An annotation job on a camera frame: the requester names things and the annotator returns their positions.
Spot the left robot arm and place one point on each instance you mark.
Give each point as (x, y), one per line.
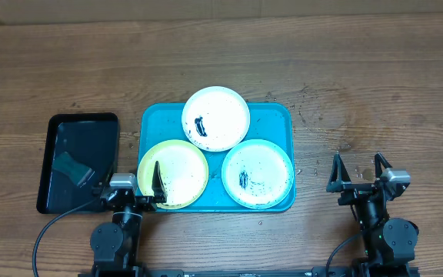
(115, 243)

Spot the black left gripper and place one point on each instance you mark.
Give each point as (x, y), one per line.
(146, 204)

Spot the dark green sponge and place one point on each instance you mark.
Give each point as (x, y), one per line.
(77, 172)

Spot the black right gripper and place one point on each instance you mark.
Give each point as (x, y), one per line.
(340, 180)

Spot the light blue round plate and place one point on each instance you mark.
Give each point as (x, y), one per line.
(257, 174)

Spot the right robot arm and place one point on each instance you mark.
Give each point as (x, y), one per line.
(389, 242)

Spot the teal plastic serving tray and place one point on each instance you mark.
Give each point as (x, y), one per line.
(269, 121)

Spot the white round plate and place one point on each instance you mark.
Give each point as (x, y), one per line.
(215, 119)

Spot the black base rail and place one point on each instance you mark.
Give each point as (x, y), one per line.
(318, 271)

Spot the black rectangular water tray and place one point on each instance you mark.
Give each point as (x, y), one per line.
(91, 139)

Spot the yellow-green round plate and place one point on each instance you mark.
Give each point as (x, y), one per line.
(184, 172)

